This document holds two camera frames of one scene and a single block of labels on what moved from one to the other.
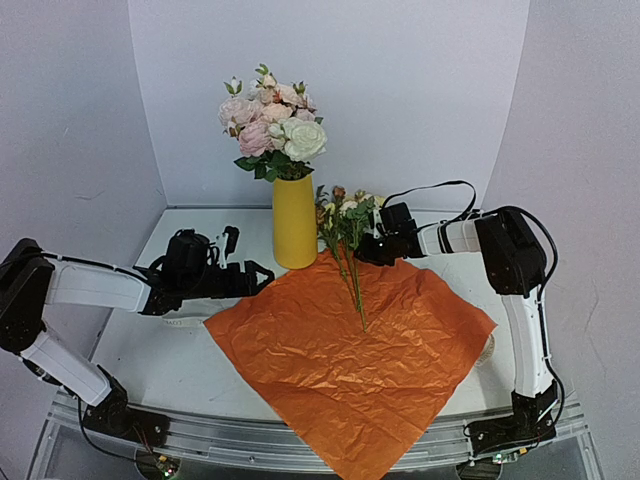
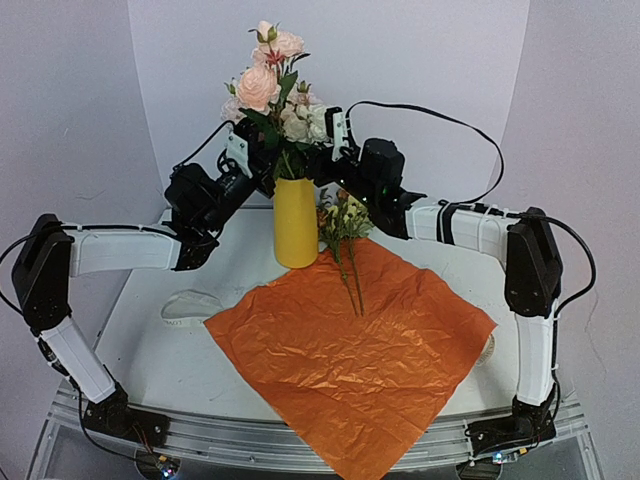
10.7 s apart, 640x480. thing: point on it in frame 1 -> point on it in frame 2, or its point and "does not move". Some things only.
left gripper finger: x=252 y=285 -> x=260 y=143
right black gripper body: x=379 y=248 -> x=324 y=163
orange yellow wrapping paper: x=354 y=353 does not move
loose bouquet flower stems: x=343 y=220 does not move
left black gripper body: x=197 y=286 -> x=223 y=209
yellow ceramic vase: x=295 y=235 does not move
